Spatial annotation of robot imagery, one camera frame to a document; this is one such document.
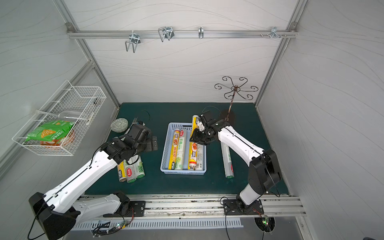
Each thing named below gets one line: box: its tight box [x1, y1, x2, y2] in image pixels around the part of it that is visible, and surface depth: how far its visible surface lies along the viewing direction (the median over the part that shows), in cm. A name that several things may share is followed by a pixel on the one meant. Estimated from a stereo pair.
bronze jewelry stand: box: [214, 76, 259, 122], surface depth 88 cm
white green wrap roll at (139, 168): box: [134, 154, 145, 179], surface depth 84 cm
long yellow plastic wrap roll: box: [168, 130, 180, 170], surface depth 92 cm
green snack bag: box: [24, 120, 76, 142], surface depth 56 cm
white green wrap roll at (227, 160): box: [220, 141, 234, 179], surface depth 87 cm
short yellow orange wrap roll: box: [187, 115, 199, 171], surface depth 79 cm
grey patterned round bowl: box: [110, 118, 129, 133], surface depth 106 cm
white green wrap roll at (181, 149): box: [175, 128, 187, 170], surface depth 92 cm
